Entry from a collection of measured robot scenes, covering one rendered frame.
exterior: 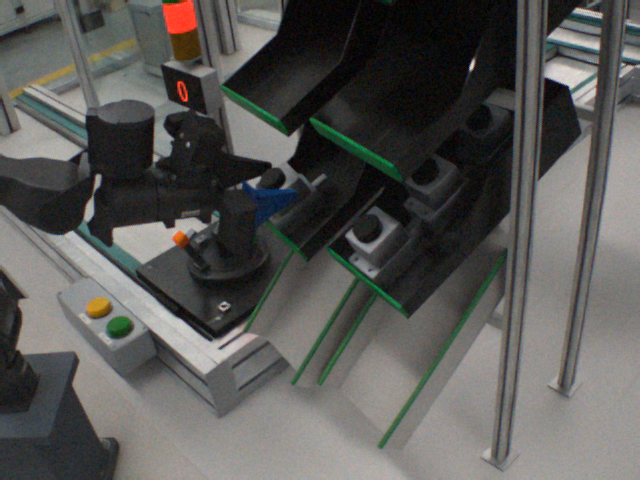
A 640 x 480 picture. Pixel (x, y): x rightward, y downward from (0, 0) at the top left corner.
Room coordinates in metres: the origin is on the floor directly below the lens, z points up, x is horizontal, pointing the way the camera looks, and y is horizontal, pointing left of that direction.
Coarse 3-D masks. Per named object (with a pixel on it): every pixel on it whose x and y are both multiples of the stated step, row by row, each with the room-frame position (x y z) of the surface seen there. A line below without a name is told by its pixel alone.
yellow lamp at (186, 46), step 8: (168, 32) 1.16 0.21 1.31; (184, 32) 1.15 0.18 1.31; (192, 32) 1.15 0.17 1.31; (176, 40) 1.14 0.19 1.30; (184, 40) 1.14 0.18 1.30; (192, 40) 1.15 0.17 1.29; (176, 48) 1.15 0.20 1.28; (184, 48) 1.14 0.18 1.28; (192, 48) 1.15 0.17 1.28; (200, 48) 1.16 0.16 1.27; (176, 56) 1.15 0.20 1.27; (184, 56) 1.14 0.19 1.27; (192, 56) 1.14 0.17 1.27
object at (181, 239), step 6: (180, 234) 0.90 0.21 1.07; (186, 234) 0.91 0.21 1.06; (192, 234) 0.90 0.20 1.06; (174, 240) 0.89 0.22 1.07; (180, 240) 0.89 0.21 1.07; (186, 240) 0.89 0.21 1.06; (180, 246) 0.88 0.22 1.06; (186, 246) 0.89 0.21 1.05; (192, 246) 0.90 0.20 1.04; (192, 252) 0.90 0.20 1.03; (192, 258) 0.90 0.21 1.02; (198, 258) 0.90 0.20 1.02; (198, 264) 0.90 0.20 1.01
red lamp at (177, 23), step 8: (168, 8) 1.15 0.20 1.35; (176, 8) 1.14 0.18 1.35; (184, 8) 1.15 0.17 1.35; (192, 8) 1.16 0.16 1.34; (168, 16) 1.15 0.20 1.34; (176, 16) 1.14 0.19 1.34; (184, 16) 1.14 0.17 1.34; (192, 16) 1.16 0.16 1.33; (168, 24) 1.15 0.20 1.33; (176, 24) 1.14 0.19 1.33; (184, 24) 1.14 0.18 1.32; (192, 24) 1.15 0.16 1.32; (176, 32) 1.14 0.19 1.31
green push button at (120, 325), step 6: (114, 318) 0.83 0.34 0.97; (120, 318) 0.83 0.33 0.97; (126, 318) 0.83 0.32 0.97; (108, 324) 0.82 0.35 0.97; (114, 324) 0.82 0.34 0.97; (120, 324) 0.82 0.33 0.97; (126, 324) 0.82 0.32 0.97; (108, 330) 0.81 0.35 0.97; (114, 330) 0.81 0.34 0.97; (120, 330) 0.80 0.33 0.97; (126, 330) 0.81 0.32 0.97; (114, 336) 0.80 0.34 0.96
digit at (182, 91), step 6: (174, 78) 1.16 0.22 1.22; (180, 78) 1.15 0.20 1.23; (186, 78) 1.13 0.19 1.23; (174, 84) 1.17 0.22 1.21; (180, 84) 1.15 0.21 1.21; (186, 84) 1.14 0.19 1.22; (180, 90) 1.16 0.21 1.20; (186, 90) 1.14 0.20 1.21; (180, 96) 1.16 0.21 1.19; (186, 96) 1.14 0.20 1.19; (180, 102) 1.16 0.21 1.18; (186, 102) 1.15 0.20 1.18
